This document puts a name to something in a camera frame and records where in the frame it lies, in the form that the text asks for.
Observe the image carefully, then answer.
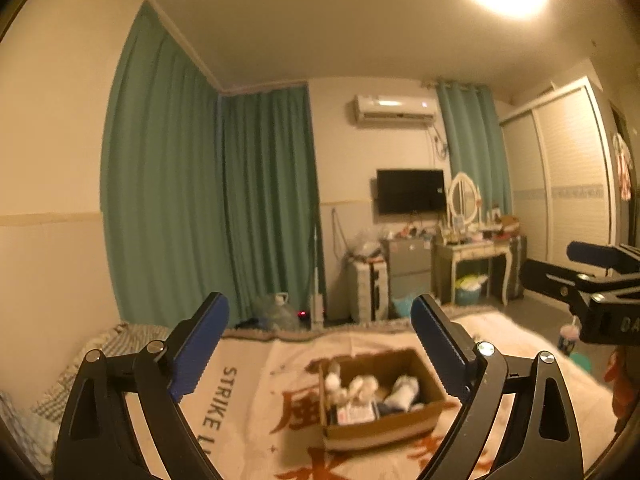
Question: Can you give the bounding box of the white suitcase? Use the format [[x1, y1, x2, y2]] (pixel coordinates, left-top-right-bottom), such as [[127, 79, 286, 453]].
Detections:
[[348, 257, 390, 323]]

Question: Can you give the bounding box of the white louvred wardrobe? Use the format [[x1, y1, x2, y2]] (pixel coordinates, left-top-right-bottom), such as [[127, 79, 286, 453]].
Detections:
[[499, 77, 622, 312]]

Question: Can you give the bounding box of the hanging red white garment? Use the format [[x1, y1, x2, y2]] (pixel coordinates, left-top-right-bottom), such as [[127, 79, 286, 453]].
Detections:
[[612, 132, 634, 204]]

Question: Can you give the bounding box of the oval white vanity mirror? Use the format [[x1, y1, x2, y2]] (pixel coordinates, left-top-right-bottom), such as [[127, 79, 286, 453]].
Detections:
[[447, 172, 481, 227]]

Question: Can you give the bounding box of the white air conditioner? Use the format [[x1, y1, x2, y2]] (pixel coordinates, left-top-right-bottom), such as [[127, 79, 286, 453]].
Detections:
[[353, 93, 437, 125]]

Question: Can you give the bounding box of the teal bag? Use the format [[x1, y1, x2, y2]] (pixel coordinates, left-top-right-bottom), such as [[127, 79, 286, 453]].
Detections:
[[391, 296, 419, 319]]

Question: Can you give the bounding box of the black wall television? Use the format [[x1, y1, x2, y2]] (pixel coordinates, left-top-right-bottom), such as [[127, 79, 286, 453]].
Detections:
[[376, 169, 446, 216]]

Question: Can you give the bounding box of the white dressing table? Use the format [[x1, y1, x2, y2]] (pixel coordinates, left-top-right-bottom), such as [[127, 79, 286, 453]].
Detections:
[[432, 235, 516, 307]]

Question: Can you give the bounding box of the wide green curtain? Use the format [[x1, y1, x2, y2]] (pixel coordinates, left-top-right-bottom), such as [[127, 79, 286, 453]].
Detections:
[[100, 0, 224, 325]]

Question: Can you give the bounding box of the white stick vacuum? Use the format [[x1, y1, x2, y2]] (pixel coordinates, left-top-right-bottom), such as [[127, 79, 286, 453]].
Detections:
[[310, 220, 327, 332]]

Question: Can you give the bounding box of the red cloth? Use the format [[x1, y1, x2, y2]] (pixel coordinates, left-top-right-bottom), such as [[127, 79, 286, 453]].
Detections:
[[604, 350, 632, 412]]

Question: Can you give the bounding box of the cream printed blanket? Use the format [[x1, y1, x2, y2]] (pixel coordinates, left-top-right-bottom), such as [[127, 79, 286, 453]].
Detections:
[[122, 310, 621, 480]]

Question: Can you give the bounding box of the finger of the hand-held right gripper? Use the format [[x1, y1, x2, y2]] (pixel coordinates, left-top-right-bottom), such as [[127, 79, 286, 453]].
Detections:
[[567, 241, 640, 277], [522, 259, 640, 311]]

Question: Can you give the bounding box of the large water bottle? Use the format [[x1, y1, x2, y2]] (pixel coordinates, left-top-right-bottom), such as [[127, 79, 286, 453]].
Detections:
[[256, 291, 302, 333]]

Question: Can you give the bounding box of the narrow green curtain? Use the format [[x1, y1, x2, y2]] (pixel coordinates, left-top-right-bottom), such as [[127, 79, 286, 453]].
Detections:
[[434, 79, 514, 221]]

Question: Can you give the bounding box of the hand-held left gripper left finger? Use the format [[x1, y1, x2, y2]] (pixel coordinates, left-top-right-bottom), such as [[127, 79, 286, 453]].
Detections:
[[55, 291, 231, 480]]

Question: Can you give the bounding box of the clear plastic bag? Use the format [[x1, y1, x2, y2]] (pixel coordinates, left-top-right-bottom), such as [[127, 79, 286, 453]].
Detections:
[[349, 229, 384, 262]]

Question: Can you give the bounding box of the dark-edged tissue pack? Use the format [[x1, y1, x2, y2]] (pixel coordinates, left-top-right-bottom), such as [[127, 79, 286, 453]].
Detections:
[[336, 402, 380, 426]]

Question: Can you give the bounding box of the checkered bedsheet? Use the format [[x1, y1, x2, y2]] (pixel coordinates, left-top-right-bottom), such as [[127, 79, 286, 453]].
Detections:
[[0, 322, 173, 478]]

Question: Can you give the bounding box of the brown cardboard box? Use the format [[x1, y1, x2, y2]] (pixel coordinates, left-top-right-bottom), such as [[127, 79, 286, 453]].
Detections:
[[318, 349, 449, 454]]

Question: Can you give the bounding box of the grey mini fridge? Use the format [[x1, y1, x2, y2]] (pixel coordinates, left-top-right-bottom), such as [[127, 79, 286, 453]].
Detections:
[[381, 237, 434, 319]]

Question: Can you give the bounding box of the blue tissue packet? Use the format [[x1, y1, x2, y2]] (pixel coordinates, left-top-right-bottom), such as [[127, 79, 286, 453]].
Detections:
[[385, 375, 420, 408]]

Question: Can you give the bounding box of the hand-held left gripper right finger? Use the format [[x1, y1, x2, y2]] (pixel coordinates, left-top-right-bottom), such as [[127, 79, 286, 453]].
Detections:
[[410, 294, 586, 480]]

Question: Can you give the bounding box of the purple drink cup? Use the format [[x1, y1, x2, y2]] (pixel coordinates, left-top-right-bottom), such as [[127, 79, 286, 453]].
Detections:
[[557, 317, 582, 357]]

